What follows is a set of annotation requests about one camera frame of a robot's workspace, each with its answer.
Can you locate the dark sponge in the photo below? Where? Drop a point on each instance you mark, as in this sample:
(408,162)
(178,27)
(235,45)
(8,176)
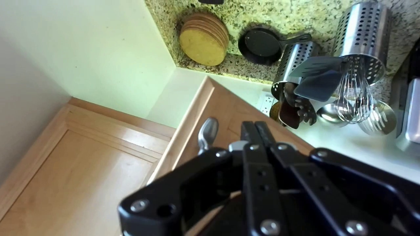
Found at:
(210,2)

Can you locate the steel ladle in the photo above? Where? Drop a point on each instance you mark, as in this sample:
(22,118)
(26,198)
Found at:
(332,114)

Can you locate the perforated steel utensil holder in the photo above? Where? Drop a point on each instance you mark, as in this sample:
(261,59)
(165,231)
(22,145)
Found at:
(365,34)
(292,59)

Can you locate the steel slotted spoon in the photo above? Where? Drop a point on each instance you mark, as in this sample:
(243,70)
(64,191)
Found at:
(378,118)

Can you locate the wooden cooking utensil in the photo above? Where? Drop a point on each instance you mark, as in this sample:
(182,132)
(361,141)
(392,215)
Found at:
(289,114)

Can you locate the stainless steel gas stove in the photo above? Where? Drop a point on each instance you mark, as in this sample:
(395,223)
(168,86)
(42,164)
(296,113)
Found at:
(408,109)

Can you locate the wooden raised panel cabinet door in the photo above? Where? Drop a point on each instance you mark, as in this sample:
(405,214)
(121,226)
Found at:
(79,175)

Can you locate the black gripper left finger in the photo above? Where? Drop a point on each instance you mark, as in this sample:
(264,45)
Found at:
(148,210)

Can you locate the black slotted turner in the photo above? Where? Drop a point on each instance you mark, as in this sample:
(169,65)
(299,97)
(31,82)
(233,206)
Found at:
(306,109)

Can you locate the steel whisk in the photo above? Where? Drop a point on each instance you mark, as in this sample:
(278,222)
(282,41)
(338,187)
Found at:
(354,96)

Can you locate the dark grey spatula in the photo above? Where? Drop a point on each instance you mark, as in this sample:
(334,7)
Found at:
(319,79)

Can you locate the stacked wooden bowls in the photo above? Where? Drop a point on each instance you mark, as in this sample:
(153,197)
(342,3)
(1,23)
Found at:
(203,41)

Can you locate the small black bowl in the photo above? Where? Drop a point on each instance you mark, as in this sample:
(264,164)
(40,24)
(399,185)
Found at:
(260,44)

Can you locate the metal spoon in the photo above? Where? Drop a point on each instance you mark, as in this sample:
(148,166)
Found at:
(206,132)

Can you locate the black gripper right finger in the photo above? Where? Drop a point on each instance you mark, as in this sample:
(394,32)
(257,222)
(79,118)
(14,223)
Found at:
(328,192)

